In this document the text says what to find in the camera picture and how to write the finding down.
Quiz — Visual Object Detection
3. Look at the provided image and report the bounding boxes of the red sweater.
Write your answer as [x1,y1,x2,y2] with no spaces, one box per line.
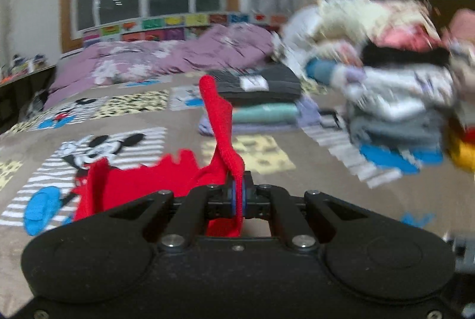
[72,75,245,237]

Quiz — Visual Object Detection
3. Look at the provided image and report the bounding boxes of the pile of bedding and clothes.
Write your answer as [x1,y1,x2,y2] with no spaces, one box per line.
[273,0,474,172]

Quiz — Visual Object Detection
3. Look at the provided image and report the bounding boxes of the teal folded garment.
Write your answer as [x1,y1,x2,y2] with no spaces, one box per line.
[232,103,300,125]

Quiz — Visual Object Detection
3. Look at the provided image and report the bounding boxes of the lavender folded garment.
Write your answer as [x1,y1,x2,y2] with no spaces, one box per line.
[197,96,322,137]

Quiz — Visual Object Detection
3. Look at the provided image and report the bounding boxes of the purple floral quilt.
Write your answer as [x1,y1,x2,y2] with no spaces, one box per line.
[44,23,273,109]

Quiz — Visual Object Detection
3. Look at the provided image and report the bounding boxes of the alphabet foam headboard panel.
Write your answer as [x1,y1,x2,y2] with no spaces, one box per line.
[80,11,288,46]

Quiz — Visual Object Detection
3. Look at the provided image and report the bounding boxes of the wooden side table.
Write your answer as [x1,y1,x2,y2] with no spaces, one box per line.
[1,65,56,133]

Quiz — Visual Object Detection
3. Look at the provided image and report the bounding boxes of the dark wooden bed headboard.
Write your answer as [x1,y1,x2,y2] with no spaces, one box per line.
[417,0,474,34]

